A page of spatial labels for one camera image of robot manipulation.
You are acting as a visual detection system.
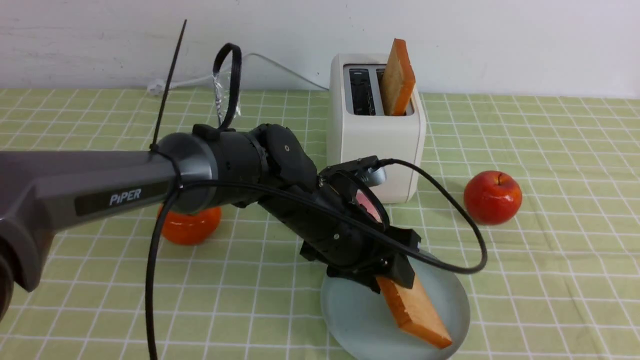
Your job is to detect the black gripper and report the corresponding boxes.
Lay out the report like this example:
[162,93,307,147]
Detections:
[260,187,420,294]

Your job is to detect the black cable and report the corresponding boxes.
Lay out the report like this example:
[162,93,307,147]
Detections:
[145,158,489,360]

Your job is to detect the orange persimmon with green leaf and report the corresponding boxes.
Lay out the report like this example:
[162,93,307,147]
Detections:
[161,207,222,246]

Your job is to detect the green checkered tablecloth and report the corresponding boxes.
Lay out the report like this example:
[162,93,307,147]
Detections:
[1,93,640,360]

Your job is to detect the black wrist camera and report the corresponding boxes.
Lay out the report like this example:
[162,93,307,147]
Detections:
[318,155,388,223]

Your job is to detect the white power cord with plug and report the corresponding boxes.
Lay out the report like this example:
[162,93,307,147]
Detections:
[147,52,330,98]

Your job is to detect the light blue round plate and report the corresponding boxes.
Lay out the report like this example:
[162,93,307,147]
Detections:
[320,259,471,360]

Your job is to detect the pink peach with leaf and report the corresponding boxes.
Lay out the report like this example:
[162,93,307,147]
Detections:
[355,190,382,223]

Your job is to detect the toast slice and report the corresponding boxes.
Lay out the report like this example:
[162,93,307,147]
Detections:
[375,275,453,349]
[380,38,416,116]

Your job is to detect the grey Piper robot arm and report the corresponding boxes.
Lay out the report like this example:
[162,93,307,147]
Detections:
[0,124,419,313]

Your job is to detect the black zip tie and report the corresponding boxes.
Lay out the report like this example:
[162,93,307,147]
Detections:
[149,19,188,153]

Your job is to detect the red apple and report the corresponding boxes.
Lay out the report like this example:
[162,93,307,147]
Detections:
[462,170,523,226]

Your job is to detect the white two-slot toaster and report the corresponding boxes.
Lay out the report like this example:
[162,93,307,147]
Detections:
[327,53,427,204]

